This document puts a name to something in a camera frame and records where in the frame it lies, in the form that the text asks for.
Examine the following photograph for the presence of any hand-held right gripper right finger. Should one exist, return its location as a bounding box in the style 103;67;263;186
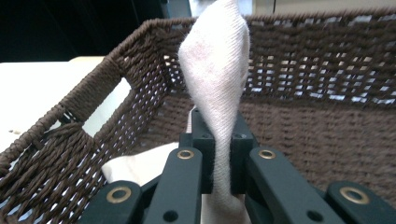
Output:
231;111;344;224

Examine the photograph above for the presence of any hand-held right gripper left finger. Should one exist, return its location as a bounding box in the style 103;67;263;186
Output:
145;106;217;224

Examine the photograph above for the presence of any beige sock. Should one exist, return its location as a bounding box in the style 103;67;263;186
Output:
177;0;252;224
101;141;191;189

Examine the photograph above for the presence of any brown woven basket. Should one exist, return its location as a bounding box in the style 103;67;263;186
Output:
0;7;396;224

